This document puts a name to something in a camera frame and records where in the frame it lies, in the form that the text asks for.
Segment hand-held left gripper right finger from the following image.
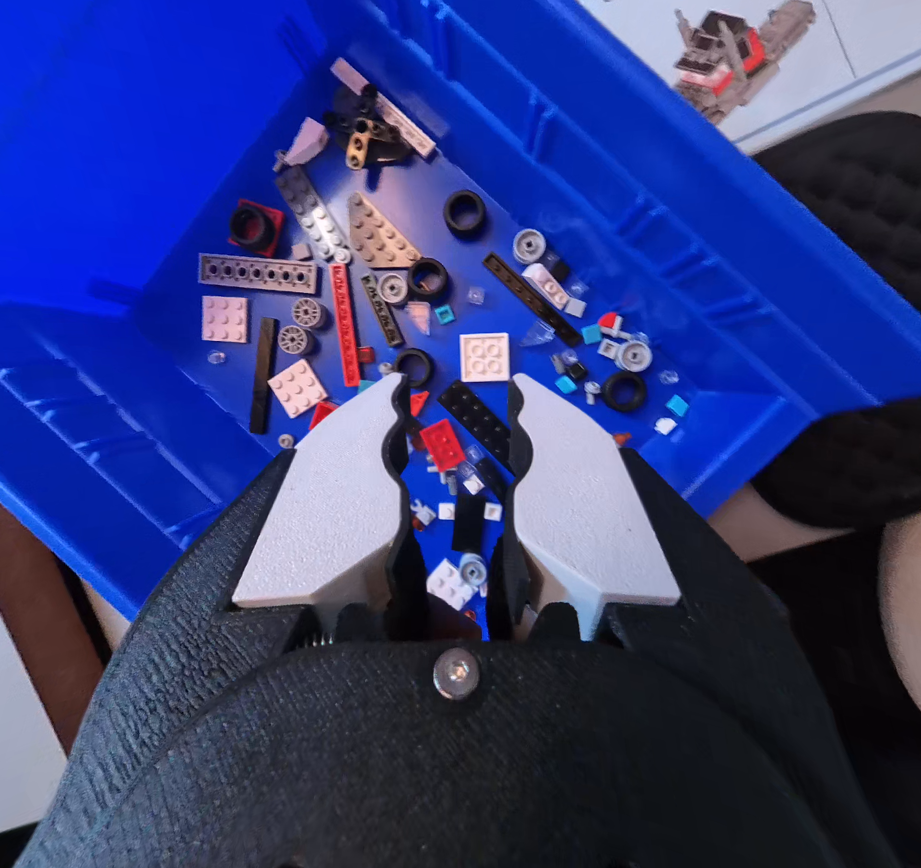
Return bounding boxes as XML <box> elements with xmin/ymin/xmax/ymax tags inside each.
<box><xmin>506</xmin><ymin>374</ymin><xmax>682</xmax><ymax>640</ymax></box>

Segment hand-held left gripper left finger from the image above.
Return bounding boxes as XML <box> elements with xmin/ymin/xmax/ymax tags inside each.
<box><xmin>231</xmin><ymin>372</ymin><xmax>430</xmax><ymax>640</ymax></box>

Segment pile of lego bricks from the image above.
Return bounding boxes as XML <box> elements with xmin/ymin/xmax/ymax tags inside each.
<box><xmin>198</xmin><ymin>57</ymin><xmax>692</xmax><ymax>613</ymax></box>

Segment blue plastic bin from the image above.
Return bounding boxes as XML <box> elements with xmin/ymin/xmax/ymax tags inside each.
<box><xmin>0</xmin><ymin>0</ymin><xmax>921</xmax><ymax>621</ymax></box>

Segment open lego instruction booklet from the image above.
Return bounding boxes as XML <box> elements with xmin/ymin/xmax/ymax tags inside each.
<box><xmin>560</xmin><ymin>0</ymin><xmax>921</xmax><ymax>157</ymax></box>

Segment person's left hand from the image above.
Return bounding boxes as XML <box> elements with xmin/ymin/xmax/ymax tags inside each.
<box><xmin>429</xmin><ymin>595</ymin><xmax>484</xmax><ymax>642</ymax></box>

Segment black padded wrist rest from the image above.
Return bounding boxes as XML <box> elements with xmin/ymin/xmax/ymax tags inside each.
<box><xmin>752</xmin><ymin>399</ymin><xmax>921</xmax><ymax>532</ymax></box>

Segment black shirt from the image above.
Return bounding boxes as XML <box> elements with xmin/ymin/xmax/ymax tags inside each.
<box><xmin>748</xmin><ymin>544</ymin><xmax>921</xmax><ymax>868</ymax></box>

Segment black quilted case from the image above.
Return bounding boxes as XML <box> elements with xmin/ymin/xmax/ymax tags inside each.
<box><xmin>752</xmin><ymin>111</ymin><xmax>921</xmax><ymax>308</ymax></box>

